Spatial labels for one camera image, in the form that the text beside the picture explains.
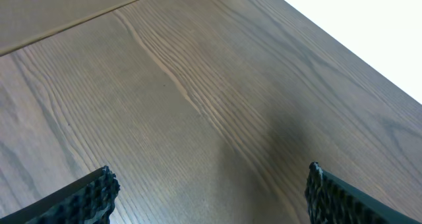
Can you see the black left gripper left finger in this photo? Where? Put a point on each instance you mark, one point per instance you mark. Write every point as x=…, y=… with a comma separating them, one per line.
x=90, y=199

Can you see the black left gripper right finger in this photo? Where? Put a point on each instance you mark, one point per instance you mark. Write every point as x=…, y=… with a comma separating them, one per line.
x=331, y=200

